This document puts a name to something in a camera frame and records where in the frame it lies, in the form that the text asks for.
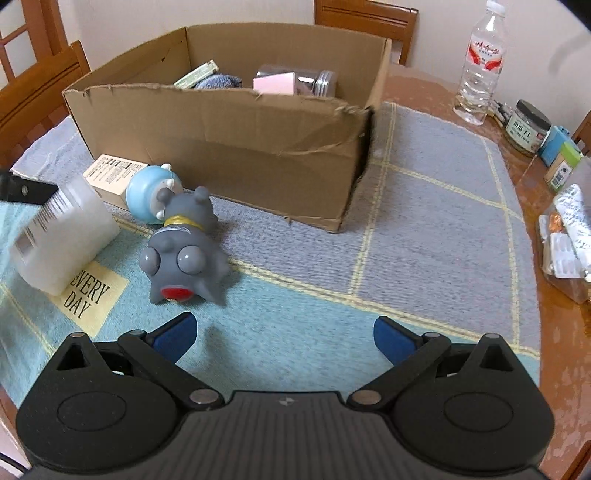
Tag clear water bottle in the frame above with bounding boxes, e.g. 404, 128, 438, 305
452, 0, 509, 126

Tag cardboard box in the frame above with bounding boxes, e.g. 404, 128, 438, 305
62, 22, 393, 234

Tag clear jar of brown snacks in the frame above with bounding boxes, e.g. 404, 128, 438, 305
256, 64, 340, 99

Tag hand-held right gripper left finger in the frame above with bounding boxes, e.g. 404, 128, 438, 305
44, 312, 227, 411

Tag blue round toy figure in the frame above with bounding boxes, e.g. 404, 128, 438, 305
126, 162, 183, 225

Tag large clear jar black lid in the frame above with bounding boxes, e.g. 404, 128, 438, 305
538, 157, 591, 305

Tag grey bug-eyed toy figure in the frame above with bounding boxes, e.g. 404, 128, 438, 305
141, 186, 229, 308

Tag white pill blister pack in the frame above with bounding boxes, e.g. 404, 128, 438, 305
549, 233, 585, 278

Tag blue-grey knitted sock roll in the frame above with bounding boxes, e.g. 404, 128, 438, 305
194, 73, 243, 90

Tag wooden chair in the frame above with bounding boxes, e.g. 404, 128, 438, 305
573, 111, 591, 155
0, 0, 93, 158
314, 0, 419, 65

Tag white plastic bottle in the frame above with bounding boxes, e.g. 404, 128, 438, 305
9, 173, 121, 297

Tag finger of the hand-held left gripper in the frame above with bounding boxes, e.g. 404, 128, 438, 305
0, 170, 58, 205

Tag seed jar with black lid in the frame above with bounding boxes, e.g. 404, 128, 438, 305
503, 99, 552, 158

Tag blue checked table mat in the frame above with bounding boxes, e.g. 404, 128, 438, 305
0, 102, 541, 416

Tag wooden chair back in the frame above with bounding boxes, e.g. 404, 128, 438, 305
314, 0, 419, 65

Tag beige small carton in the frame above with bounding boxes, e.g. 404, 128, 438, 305
83, 154, 148, 204

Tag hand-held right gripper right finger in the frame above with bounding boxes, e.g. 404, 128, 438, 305
346, 316, 528, 411

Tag green and beige carton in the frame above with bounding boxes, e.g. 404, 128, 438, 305
173, 60, 220, 89

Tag green-lidded small bottle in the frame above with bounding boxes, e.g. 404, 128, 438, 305
544, 141, 583, 192

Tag black marker pens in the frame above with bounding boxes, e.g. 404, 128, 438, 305
489, 99, 515, 127

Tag silver pill blister pack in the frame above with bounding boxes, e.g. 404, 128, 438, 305
554, 184, 591, 273

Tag pink knitted sock roll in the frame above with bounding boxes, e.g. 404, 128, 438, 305
252, 71, 297, 96

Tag cyan small box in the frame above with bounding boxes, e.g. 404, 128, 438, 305
538, 124, 573, 168

